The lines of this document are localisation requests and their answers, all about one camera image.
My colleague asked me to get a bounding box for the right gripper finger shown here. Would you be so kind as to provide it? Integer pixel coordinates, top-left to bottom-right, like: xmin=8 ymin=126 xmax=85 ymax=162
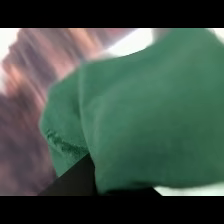
xmin=37 ymin=152 xmax=100 ymax=197

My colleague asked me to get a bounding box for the green T-shirt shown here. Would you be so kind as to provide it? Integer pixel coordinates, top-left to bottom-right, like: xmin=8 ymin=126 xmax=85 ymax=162
xmin=38 ymin=27 xmax=224 ymax=196

